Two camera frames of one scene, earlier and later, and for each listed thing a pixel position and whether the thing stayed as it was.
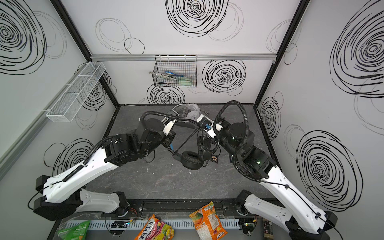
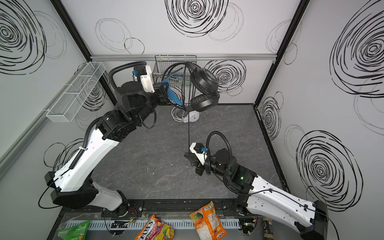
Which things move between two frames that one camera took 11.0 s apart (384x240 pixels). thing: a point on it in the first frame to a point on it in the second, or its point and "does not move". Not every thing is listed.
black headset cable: (211, 143) to (187, 90)
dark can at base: (268, 233) does not move
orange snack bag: (206, 223) does not move
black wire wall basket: (175, 71) does not move
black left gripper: (168, 139) to (163, 93)
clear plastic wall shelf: (66, 109) does not move
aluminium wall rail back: (137, 57) does not move
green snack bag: (78, 232) does not move
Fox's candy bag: (154, 229) does not move
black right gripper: (213, 141) to (195, 161)
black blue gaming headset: (194, 151) to (191, 88)
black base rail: (147, 207) does not move
